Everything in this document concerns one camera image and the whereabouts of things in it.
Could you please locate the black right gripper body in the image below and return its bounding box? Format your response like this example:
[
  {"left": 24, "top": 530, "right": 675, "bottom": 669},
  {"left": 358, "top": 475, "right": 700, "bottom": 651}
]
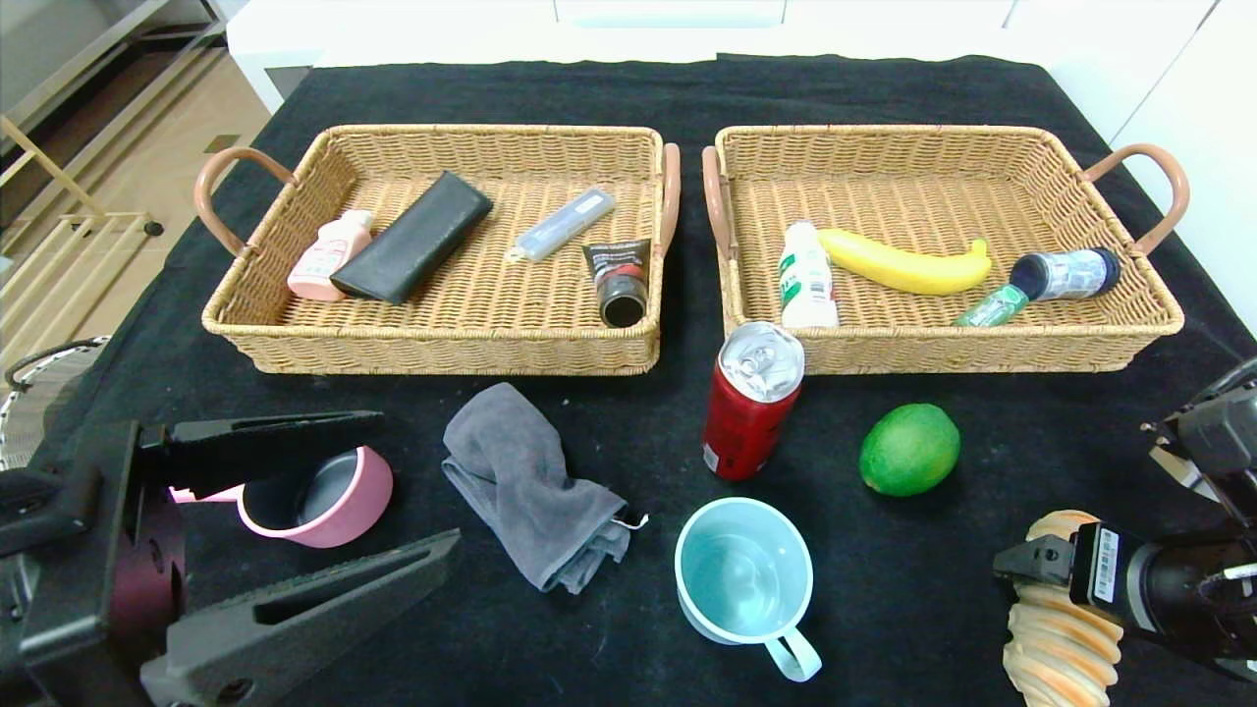
[{"left": 1068, "top": 521, "right": 1196, "bottom": 645}]

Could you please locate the striped bread loaf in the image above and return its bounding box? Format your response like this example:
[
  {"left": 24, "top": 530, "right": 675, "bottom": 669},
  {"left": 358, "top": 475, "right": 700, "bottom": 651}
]
[{"left": 1002, "top": 510, "right": 1125, "bottom": 707}]

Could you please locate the green lime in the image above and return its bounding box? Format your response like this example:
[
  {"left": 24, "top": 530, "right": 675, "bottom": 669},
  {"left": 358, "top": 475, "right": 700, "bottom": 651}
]
[{"left": 859, "top": 403, "right": 961, "bottom": 497}]

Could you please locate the red soda can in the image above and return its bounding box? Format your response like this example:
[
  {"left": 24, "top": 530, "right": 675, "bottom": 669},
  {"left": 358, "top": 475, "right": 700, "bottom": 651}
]
[{"left": 702, "top": 321, "right": 806, "bottom": 482}]

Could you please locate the black tablecloth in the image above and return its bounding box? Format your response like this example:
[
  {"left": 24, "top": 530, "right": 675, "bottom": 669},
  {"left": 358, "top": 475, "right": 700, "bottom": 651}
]
[{"left": 0, "top": 54, "right": 1257, "bottom": 707}]

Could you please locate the small green packet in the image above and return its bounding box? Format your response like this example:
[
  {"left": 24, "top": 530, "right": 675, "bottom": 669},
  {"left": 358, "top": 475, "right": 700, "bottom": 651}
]
[{"left": 952, "top": 283, "right": 1030, "bottom": 327}]

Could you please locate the light blue mug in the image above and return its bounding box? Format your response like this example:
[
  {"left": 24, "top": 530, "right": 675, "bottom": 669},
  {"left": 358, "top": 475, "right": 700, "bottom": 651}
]
[{"left": 675, "top": 497, "right": 823, "bottom": 683}]

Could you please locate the clear bottle with dark cap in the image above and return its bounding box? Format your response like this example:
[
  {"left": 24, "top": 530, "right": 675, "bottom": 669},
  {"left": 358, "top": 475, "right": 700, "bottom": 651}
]
[{"left": 1009, "top": 247, "right": 1121, "bottom": 302}]

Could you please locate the yellow banana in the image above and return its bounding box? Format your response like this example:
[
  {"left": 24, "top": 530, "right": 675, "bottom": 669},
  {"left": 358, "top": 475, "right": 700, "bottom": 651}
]
[{"left": 817, "top": 227, "right": 994, "bottom": 297}]

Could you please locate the white yogurt drink bottle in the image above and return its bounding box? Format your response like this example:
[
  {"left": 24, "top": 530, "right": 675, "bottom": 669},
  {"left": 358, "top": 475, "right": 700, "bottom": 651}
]
[{"left": 778, "top": 221, "right": 841, "bottom": 329}]

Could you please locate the black cosmetic tube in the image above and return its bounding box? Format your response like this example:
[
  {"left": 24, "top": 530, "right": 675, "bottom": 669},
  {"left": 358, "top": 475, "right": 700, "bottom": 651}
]
[{"left": 582, "top": 239, "right": 653, "bottom": 329}]

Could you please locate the grey towel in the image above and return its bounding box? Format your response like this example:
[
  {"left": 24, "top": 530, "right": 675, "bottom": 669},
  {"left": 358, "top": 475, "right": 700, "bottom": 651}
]
[{"left": 442, "top": 382, "right": 651, "bottom": 595}]

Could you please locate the clear blue plastic case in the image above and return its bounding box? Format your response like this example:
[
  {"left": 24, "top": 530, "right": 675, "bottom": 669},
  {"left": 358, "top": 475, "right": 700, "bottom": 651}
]
[{"left": 507, "top": 187, "right": 618, "bottom": 264}]

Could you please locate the pink saucepan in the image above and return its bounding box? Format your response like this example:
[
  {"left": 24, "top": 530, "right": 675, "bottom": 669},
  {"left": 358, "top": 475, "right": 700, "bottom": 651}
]
[{"left": 169, "top": 447, "right": 396, "bottom": 549}]

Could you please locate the black leather case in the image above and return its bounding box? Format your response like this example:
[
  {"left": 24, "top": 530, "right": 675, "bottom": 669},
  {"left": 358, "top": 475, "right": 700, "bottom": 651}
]
[{"left": 329, "top": 170, "right": 495, "bottom": 305}]

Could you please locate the small pink bottle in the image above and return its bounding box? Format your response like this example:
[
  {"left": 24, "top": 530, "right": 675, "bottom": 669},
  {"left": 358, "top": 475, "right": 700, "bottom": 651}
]
[{"left": 287, "top": 208, "right": 376, "bottom": 301}]

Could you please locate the grey metal shelf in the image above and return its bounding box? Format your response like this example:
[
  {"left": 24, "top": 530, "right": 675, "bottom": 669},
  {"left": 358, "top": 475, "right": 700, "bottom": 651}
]
[{"left": 0, "top": 0, "right": 232, "bottom": 138}]

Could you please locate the light wooden rack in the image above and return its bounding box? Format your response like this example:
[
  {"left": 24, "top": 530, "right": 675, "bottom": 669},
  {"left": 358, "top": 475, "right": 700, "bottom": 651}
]
[{"left": 0, "top": 113, "right": 163, "bottom": 354}]

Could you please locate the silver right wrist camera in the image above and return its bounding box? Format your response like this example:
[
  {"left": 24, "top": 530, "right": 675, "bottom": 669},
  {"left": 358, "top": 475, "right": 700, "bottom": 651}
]
[{"left": 1142, "top": 417, "right": 1219, "bottom": 502}]

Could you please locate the wicker basket with pink handles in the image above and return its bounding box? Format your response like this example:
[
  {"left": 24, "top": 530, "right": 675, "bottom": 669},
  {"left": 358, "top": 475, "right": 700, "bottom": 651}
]
[
  {"left": 193, "top": 124, "right": 682, "bottom": 376},
  {"left": 701, "top": 124, "right": 1190, "bottom": 375}
]

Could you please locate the round wire mesh object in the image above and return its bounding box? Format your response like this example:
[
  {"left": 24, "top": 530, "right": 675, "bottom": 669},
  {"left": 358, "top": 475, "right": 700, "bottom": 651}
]
[{"left": 0, "top": 337, "right": 111, "bottom": 470}]

